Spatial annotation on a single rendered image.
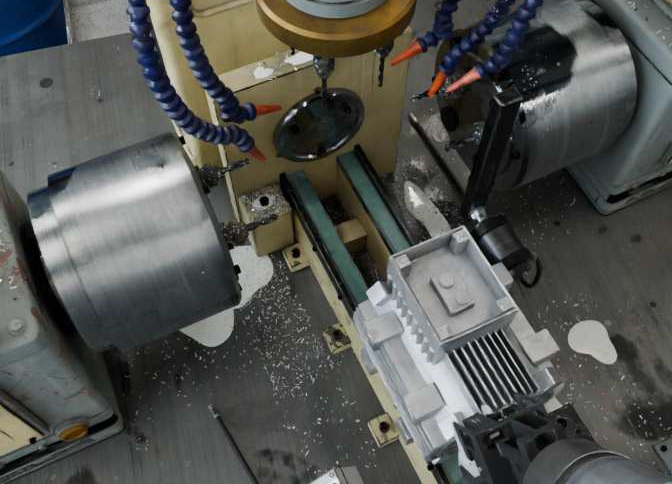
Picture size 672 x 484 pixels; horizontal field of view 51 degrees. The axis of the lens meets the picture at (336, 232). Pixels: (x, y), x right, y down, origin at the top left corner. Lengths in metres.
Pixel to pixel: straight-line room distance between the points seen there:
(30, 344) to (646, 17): 0.89
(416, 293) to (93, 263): 0.37
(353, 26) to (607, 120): 0.45
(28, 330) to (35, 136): 0.69
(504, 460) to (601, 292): 0.63
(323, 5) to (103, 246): 0.37
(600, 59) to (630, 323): 0.44
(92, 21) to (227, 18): 1.25
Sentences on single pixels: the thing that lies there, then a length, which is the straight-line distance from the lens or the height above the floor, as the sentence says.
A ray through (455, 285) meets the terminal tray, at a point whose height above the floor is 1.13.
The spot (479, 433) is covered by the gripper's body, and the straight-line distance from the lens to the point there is 0.65.
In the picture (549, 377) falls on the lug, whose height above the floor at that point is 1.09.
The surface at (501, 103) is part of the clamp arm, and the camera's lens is 0.82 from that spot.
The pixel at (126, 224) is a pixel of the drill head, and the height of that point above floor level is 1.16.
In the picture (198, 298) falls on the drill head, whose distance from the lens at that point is 0.89.
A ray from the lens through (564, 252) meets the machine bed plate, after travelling 1.27.
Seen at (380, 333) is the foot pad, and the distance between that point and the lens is 0.85.
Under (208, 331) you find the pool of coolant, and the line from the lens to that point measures 1.16.
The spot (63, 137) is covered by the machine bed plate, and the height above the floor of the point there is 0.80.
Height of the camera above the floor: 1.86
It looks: 60 degrees down
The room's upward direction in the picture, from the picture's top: straight up
